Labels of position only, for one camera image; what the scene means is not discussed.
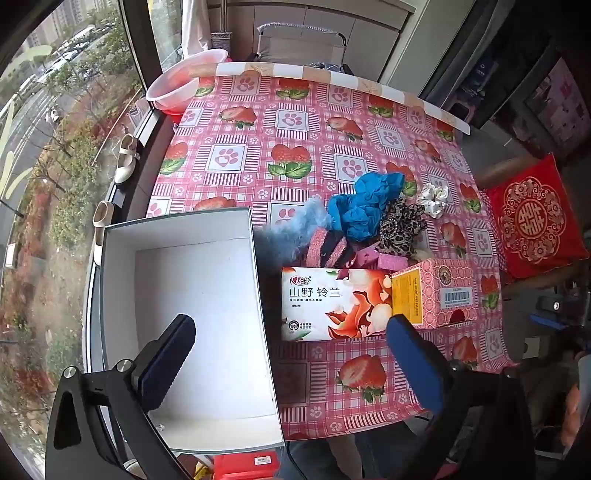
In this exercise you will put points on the white dotted scrunchie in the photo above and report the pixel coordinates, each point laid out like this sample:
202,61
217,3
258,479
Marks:
434,198

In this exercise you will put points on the person's jeans leg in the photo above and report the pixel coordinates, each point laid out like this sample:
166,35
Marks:
341,457

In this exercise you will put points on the floral tissue pack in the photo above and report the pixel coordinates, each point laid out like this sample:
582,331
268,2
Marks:
323,295

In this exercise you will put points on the white cardboard box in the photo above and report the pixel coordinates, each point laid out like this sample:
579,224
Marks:
194,286

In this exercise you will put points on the red patterned cushion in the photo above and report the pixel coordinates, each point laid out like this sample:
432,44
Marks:
531,217

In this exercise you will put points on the pink printed carton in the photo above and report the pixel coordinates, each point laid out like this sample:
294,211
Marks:
561,106

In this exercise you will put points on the purple striped knitted sock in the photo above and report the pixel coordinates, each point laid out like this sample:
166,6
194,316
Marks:
339,249

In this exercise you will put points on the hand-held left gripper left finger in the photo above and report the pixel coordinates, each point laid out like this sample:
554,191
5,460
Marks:
168,364

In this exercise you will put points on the leopard print scrunchie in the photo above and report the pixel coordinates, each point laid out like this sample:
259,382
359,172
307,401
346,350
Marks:
401,230

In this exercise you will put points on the white hanging cloth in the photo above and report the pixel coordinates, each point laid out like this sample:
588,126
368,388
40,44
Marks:
196,27

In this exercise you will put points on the white cabinet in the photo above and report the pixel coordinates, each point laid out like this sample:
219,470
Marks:
360,32

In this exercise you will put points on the light blue fluffy cloth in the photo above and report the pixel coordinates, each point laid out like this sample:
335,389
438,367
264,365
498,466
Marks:
295,226

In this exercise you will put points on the strawberry print tablecloth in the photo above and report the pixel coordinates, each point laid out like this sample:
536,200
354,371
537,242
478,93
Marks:
258,120

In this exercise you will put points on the translucent pink basin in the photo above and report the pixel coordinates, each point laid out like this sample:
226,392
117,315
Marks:
184,78

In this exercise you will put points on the grey folding chair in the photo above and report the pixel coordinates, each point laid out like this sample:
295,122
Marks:
295,46

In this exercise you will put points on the red plastic box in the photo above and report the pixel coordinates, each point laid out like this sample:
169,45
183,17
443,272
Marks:
244,466

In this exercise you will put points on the blue crinkled cloth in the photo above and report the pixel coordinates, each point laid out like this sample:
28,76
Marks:
364,207

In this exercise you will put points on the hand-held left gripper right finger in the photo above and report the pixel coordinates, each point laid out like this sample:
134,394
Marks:
408,350

